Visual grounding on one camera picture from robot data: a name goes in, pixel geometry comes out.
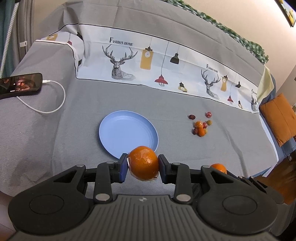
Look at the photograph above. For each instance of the orange tangerine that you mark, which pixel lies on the orange tangerine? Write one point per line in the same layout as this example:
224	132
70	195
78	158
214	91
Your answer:
198	124
201	132
219	167
143	163

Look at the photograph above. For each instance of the wrapped orange tangerine in pile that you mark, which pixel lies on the wrapped orange tangerine in pile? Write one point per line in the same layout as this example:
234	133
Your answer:
198	124

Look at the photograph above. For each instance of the green checked blanket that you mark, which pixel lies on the green checked blanket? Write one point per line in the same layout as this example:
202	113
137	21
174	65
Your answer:
255	49

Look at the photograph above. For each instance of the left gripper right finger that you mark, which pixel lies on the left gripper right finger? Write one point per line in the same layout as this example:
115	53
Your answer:
222	201

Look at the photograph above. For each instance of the grey printed sofa cover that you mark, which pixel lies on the grey printed sofa cover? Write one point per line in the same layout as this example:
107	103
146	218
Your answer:
45	134

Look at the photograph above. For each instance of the orange cushion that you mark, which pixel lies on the orange cushion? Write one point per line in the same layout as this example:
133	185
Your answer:
281	118

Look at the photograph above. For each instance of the grey curtain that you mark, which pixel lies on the grey curtain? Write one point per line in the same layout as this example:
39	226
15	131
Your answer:
17	22

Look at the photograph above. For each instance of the dark red jujube date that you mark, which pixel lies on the dark red jujube date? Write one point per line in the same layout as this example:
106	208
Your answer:
191	116

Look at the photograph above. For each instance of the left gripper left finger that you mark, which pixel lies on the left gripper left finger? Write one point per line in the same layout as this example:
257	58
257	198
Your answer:
62	202

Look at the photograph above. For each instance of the dark red jujube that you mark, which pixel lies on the dark red jujube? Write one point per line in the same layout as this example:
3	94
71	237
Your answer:
195	131

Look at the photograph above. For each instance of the black smartphone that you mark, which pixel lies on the black smartphone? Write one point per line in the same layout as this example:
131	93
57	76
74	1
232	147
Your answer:
21	85

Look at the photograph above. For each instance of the blue plastic plate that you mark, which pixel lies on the blue plastic plate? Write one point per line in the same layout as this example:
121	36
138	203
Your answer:
122	131

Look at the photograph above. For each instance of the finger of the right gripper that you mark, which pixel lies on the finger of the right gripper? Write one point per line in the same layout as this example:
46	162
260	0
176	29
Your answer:
232	175

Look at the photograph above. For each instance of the wall picture frame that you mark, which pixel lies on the wall picture frame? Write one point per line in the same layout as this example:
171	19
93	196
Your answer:
288	10

